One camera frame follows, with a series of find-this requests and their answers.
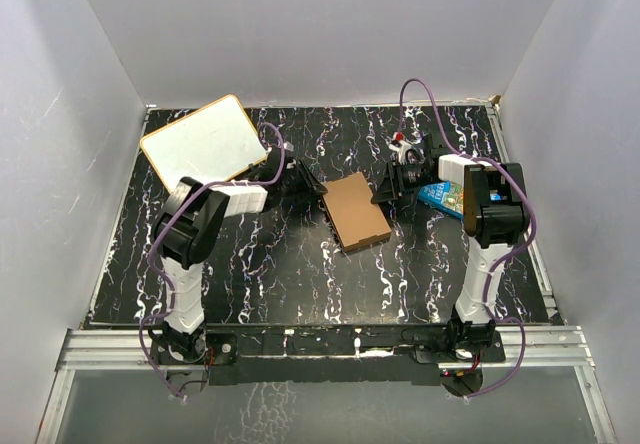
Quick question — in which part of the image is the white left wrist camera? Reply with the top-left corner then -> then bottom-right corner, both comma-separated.
268,142 -> 295,169

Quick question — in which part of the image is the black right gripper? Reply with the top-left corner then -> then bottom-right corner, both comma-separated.
371,159 -> 437,203

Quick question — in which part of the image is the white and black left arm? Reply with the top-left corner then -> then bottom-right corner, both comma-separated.
149,149 -> 327,363

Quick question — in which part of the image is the blue treehouse book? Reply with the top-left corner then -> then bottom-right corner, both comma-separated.
417,182 -> 464,220

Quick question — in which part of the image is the brown cardboard paper box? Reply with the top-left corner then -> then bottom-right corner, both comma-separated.
322,172 -> 391,253

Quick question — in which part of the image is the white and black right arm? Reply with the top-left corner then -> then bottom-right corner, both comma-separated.
371,132 -> 531,361

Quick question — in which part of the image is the white board with wooden frame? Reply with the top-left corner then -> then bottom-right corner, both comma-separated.
140,95 -> 267,192

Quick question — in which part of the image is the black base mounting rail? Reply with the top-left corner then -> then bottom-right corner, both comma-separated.
147,319 -> 505,386

